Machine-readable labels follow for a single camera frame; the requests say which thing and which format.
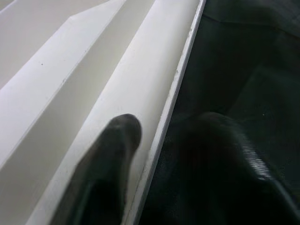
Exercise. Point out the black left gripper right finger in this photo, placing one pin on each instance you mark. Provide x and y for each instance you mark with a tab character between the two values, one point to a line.
206	168

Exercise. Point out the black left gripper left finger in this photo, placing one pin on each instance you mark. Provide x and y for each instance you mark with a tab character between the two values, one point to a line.
105	175

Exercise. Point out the white plastic children table top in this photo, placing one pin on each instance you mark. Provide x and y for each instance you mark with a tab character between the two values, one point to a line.
70	70

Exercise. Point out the black fabric table cover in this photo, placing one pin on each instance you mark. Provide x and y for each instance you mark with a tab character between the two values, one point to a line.
246	58

